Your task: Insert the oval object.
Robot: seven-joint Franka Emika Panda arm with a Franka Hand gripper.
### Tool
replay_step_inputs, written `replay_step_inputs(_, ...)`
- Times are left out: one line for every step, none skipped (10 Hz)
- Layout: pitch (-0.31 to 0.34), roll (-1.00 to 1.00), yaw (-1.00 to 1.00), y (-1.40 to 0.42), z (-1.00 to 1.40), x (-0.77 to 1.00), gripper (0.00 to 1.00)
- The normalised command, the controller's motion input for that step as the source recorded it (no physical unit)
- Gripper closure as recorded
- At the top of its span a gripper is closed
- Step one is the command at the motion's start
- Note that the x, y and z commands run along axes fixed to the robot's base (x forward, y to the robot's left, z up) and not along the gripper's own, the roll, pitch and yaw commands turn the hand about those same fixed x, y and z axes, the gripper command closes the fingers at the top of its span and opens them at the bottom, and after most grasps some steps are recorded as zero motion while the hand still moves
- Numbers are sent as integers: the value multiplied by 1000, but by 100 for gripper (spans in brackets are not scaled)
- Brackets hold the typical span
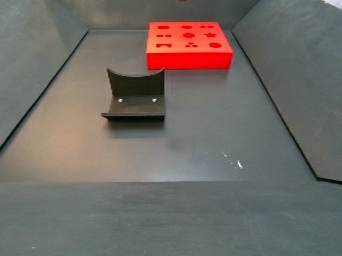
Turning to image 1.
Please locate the black curved holder stand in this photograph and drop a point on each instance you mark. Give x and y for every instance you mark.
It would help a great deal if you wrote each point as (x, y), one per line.
(138, 96)

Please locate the red shape sorter block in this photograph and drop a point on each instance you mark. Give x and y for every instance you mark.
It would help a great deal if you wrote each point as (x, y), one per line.
(187, 46)

